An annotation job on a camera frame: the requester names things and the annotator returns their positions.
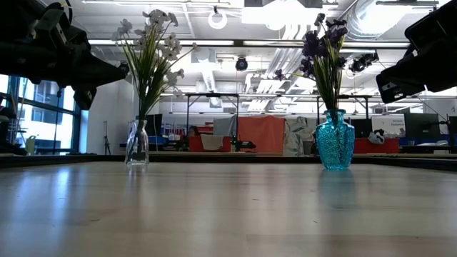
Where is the clear ribbed glass vase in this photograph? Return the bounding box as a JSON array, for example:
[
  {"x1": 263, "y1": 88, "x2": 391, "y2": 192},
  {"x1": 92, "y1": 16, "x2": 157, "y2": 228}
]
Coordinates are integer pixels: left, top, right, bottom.
[{"x1": 124, "y1": 119, "x2": 150, "y2": 166}]

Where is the black aluminium frame rail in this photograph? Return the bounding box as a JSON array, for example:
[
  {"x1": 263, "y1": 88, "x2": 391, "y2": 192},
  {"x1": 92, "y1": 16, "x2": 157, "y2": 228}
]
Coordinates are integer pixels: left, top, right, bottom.
[{"x1": 0, "y1": 153, "x2": 457, "y2": 171}]

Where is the red plastic bin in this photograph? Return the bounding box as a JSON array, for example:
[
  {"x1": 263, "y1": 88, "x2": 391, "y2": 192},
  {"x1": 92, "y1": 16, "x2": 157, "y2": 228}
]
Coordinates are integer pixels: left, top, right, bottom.
[
  {"x1": 189, "y1": 135, "x2": 232, "y2": 153},
  {"x1": 354, "y1": 138, "x2": 400, "y2": 155}
]

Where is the purple artificial flower stem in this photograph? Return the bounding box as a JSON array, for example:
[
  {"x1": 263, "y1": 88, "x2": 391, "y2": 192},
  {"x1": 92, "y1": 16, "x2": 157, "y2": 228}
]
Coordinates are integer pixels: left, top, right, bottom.
[
  {"x1": 299, "y1": 12, "x2": 350, "y2": 111},
  {"x1": 273, "y1": 56, "x2": 340, "y2": 111}
]

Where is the silver ventilation duct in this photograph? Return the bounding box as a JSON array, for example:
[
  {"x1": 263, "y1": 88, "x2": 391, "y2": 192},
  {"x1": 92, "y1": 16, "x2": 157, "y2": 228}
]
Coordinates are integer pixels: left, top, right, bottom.
[{"x1": 344, "y1": 0, "x2": 411, "y2": 41}]

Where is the orange cloth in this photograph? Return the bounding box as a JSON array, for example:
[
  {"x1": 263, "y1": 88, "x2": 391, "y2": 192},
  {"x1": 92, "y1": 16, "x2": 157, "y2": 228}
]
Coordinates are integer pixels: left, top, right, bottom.
[{"x1": 238, "y1": 115, "x2": 286, "y2": 153}]

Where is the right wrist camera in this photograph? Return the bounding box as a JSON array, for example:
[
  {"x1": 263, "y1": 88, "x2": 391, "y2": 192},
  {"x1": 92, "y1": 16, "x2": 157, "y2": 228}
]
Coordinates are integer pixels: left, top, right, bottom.
[{"x1": 404, "y1": 0, "x2": 457, "y2": 53}]

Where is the teal patterned glass vase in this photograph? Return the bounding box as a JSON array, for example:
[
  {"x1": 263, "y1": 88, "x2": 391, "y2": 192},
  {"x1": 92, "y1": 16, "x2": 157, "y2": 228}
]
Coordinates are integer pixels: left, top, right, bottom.
[{"x1": 315, "y1": 109, "x2": 356, "y2": 171}]

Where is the large black monitor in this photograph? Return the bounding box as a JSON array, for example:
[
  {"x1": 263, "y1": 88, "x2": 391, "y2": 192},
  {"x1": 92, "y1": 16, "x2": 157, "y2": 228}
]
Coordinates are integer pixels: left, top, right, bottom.
[{"x1": 403, "y1": 113, "x2": 441, "y2": 140}]

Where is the patterned white cloth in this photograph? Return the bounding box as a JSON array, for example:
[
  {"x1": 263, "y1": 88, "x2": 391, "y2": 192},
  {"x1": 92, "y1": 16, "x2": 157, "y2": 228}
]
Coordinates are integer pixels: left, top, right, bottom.
[{"x1": 283, "y1": 116, "x2": 318, "y2": 157}]

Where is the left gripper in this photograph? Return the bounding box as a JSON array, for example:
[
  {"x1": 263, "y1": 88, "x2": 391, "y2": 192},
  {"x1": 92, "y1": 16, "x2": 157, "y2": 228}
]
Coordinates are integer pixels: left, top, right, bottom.
[{"x1": 34, "y1": 34, "x2": 130, "y2": 111}]

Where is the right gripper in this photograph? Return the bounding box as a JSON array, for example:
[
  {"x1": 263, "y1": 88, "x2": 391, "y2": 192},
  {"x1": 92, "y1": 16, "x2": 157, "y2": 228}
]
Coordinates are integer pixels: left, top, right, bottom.
[{"x1": 375, "y1": 37, "x2": 457, "y2": 104}]

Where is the dark window frame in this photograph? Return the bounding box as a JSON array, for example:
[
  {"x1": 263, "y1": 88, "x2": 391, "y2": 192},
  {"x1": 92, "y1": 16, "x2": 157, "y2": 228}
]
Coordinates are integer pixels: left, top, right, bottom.
[{"x1": 0, "y1": 74, "x2": 82, "y2": 155}]

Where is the person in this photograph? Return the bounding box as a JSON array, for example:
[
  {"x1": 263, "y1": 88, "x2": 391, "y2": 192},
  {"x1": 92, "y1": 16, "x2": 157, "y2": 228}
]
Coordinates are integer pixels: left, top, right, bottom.
[{"x1": 184, "y1": 125, "x2": 201, "y2": 151}]

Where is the black tripod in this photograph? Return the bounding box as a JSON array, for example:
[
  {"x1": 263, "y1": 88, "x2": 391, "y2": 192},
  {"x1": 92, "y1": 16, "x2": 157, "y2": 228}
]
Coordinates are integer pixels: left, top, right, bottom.
[{"x1": 102, "y1": 120, "x2": 112, "y2": 156}]

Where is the white cable ring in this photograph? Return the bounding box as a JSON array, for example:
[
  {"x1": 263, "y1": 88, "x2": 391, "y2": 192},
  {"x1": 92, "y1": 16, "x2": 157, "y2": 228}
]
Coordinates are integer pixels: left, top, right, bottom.
[{"x1": 207, "y1": 9, "x2": 229, "y2": 31}]

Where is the grey cloth bundle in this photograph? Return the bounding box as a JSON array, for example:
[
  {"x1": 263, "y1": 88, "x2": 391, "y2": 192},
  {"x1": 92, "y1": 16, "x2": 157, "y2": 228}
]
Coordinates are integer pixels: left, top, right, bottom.
[{"x1": 367, "y1": 128, "x2": 386, "y2": 145}]

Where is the black ceiling camera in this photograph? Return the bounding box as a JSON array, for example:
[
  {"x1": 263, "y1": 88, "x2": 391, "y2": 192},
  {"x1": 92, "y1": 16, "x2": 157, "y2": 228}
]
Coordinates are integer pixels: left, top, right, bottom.
[{"x1": 234, "y1": 56, "x2": 249, "y2": 72}]

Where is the black ceiling spotlight cluster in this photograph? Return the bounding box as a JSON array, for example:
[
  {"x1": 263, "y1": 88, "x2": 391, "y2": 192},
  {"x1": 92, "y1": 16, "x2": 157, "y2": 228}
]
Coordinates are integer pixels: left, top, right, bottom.
[{"x1": 348, "y1": 51, "x2": 380, "y2": 74}]

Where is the long ceiling light strip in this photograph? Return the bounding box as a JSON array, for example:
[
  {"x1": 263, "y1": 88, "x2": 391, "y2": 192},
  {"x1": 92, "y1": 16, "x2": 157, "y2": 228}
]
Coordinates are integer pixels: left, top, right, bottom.
[{"x1": 87, "y1": 38, "x2": 411, "y2": 49}]

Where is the white sign board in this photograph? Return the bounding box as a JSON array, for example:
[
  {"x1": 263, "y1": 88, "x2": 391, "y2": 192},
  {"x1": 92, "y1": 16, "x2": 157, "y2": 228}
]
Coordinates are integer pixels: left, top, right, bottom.
[{"x1": 371, "y1": 114, "x2": 406, "y2": 136}]

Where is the white artificial flower stem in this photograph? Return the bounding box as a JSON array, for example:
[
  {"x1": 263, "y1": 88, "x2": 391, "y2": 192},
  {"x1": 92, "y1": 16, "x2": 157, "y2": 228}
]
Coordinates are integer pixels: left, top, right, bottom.
[
  {"x1": 137, "y1": 31, "x2": 201, "y2": 161},
  {"x1": 110, "y1": 9, "x2": 179, "y2": 161}
]

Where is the small black monitor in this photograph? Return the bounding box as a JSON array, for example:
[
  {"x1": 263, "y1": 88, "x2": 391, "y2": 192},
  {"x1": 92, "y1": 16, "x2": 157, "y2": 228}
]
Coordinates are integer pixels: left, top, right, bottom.
[
  {"x1": 144, "y1": 114, "x2": 164, "y2": 137},
  {"x1": 351, "y1": 119, "x2": 373, "y2": 139}
]

